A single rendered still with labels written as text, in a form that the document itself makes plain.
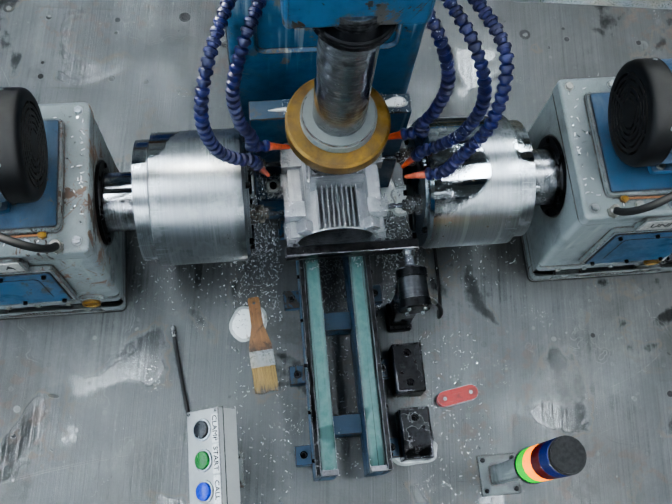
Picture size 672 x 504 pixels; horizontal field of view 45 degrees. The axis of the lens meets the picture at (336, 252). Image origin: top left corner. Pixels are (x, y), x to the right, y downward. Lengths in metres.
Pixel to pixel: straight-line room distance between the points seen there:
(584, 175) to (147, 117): 0.97
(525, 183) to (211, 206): 0.57
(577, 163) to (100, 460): 1.07
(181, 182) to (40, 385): 0.56
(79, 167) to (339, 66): 0.53
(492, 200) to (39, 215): 0.79
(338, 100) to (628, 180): 0.57
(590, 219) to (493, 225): 0.17
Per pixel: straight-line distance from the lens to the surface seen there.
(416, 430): 1.63
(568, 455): 1.32
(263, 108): 1.51
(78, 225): 1.43
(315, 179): 1.46
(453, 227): 1.50
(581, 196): 1.52
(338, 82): 1.20
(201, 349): 1.71
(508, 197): 1.50
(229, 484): 1.40
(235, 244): 1.46
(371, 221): 1.48
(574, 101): 1.60
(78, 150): 1.49
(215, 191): 1.42
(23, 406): 1.75
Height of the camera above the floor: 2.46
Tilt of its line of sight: 70 degrees down
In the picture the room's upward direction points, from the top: 11 degrees clockwise
